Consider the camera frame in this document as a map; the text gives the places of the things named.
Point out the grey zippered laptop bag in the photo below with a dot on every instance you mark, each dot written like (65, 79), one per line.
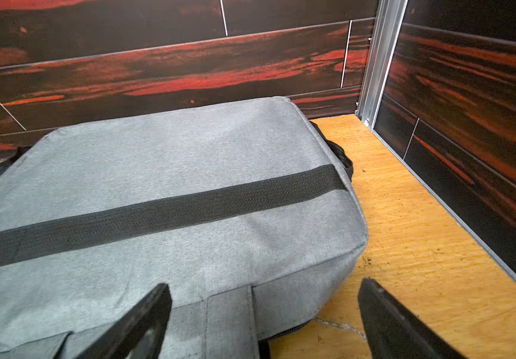
(245, 210)

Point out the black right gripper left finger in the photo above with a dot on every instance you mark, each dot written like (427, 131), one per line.
(140, 333)

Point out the aluminium right corner post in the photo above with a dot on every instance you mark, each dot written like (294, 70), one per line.
(384, 39)

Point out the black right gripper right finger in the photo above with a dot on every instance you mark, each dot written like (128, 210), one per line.
(393, 331)

